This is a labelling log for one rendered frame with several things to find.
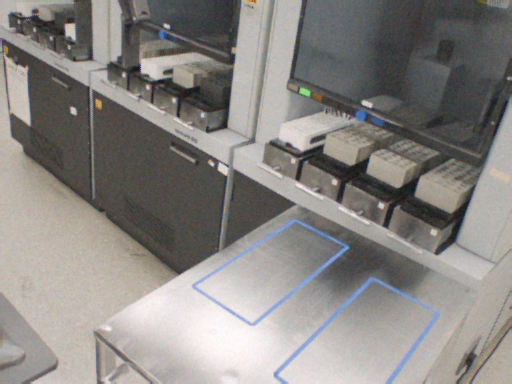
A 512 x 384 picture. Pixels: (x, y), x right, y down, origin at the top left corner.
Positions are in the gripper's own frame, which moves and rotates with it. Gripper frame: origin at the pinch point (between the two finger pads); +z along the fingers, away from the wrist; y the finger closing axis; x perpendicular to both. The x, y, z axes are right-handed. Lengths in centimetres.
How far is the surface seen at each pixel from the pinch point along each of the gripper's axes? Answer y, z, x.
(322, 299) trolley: 40, 38, 20
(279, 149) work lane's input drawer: -11, 39, 66
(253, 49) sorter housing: -34, 16, 75
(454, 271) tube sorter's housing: 49, 48, 66
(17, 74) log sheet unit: -184, 68, 66
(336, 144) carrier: 4, 34, 73
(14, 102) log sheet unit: -191, 86, 66
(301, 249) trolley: 27, 38, 29
